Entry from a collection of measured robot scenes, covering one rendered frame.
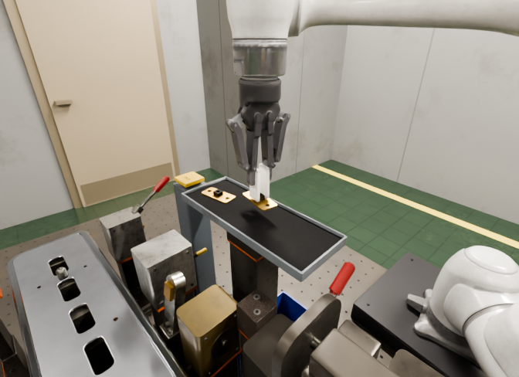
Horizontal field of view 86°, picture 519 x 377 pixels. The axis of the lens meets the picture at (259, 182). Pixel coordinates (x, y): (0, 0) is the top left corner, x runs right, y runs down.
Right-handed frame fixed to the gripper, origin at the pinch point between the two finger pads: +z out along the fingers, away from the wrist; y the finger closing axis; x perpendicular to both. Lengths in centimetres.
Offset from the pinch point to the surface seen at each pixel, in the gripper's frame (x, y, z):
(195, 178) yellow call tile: -23.7, 5.3, 7.5
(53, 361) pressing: -0.9, 41.7, 23.4
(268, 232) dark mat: 7.0, 2.5, 7.4
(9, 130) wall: -258, 77, 40
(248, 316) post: 16.5, 13.0, 13.5
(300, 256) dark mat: 15.6, 1.7, 7.3
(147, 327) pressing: 1.6, 26.7, 23.1
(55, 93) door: -258, 38, 14
